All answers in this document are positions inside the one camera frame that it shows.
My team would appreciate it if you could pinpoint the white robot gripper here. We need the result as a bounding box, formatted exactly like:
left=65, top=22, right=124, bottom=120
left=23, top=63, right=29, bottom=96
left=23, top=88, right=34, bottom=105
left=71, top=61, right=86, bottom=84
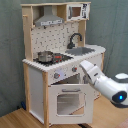
left=80, top=60, right=102, bottom=84

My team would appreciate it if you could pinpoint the white oven door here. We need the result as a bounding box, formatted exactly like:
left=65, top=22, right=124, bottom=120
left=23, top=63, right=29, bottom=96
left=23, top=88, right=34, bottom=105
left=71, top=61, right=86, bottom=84
left=49, top=84, right=94, bottom=124

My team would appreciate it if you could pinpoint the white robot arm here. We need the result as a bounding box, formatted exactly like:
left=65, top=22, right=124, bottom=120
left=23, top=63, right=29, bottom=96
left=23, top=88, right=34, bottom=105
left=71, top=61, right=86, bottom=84
left=80, top=60, right=128, bottom=108

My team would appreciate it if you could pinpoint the white wooden toy kitchen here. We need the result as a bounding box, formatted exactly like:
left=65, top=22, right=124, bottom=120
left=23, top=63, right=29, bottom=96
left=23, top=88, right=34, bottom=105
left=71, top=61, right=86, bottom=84
left=22, top=2, right=105, bottom=127

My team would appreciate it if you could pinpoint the grey toy sink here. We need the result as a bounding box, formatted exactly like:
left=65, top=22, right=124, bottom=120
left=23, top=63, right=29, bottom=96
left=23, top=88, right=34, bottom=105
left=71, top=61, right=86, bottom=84
left=66, top=47, right=94, bottom=56

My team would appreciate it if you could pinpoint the black toy faucet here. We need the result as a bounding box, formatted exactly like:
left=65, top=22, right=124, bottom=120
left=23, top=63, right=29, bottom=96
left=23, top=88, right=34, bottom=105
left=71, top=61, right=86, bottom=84
left=67, top=33, right=82, bottom=49

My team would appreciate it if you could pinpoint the left red stove knob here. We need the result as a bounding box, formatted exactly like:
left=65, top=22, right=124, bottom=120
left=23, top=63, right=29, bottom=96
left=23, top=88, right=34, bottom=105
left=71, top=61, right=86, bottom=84
left=54, top=73, right=60, bottom=79

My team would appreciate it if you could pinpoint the black toy stovetop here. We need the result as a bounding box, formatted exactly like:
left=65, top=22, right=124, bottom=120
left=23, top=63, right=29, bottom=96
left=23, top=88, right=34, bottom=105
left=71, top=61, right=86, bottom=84
left=35, top=53, right=71, bottom=67

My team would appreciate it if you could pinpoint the small metal pot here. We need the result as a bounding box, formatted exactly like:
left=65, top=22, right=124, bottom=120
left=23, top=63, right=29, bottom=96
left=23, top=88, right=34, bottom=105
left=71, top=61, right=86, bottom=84
left=38, top=51, right=53, bottom=62

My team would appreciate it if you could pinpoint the white toy microwave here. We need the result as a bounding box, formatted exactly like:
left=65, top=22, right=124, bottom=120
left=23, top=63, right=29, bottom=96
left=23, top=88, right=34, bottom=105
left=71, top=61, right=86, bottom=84
left=67, top=3, right=90, bottom=21

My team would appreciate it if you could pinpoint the grey range hood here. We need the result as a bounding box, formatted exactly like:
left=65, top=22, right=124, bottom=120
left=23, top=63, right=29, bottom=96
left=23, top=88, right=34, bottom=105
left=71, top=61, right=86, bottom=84
left=33, top=5, right=64, bottom=27

